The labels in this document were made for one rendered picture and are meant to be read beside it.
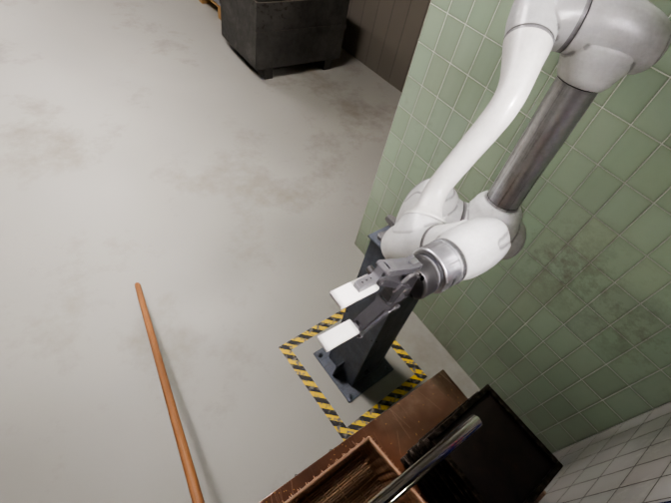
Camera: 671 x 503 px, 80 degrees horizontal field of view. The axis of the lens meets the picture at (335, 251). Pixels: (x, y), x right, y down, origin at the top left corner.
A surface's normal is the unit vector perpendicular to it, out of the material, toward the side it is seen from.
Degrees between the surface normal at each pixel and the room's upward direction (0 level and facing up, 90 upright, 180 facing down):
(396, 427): 0
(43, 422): 0
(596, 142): 90
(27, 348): 0
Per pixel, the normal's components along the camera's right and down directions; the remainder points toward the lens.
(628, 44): -0.19, 0.65
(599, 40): -0.34, 0.73
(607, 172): -0.81, 0.35
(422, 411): 0.17, -0.63
